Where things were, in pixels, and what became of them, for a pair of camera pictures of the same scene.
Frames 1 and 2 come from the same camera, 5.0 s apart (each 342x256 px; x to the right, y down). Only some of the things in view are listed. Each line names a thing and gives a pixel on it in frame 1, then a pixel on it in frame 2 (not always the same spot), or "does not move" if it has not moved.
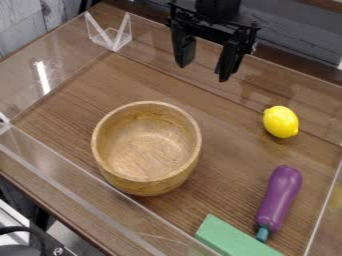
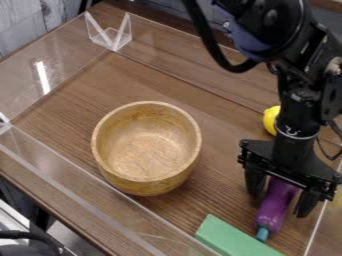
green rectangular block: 231,239 does not move
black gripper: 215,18 → 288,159
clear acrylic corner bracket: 106,37 does not move
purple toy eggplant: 284,187 does not move
